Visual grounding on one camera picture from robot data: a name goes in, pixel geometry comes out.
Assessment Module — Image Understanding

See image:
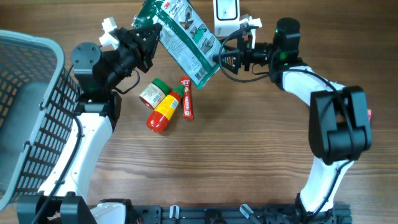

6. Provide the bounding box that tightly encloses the grey plastic mesh basket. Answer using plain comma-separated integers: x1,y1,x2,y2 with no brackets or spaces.
1,30,79,209

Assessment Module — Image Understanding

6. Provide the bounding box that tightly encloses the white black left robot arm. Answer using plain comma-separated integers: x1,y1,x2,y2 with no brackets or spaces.
17,18,162,223

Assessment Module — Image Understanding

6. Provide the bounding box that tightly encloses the red Nescafe coffee stick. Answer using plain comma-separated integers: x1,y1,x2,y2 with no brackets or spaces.
180,77,194,120

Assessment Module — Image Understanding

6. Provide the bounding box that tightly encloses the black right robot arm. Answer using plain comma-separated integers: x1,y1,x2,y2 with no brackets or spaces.
213,17,373,223

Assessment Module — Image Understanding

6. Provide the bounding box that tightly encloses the small jar green lid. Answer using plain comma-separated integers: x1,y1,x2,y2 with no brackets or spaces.
139,78,172,110

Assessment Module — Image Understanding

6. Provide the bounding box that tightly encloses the green 3M gloves pack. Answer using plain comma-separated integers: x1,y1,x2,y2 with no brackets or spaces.
132,0,221,89

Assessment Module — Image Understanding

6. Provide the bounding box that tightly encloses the small red snack packet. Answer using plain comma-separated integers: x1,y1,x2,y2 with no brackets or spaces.
368,109,373,121

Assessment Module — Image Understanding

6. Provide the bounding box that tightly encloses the white barcode scanner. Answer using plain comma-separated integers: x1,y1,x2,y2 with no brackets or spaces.
213,0,240,37

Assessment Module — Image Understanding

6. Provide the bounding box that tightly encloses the red sauce bottle green cap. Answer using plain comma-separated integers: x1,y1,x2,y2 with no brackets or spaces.
146,85,185,133

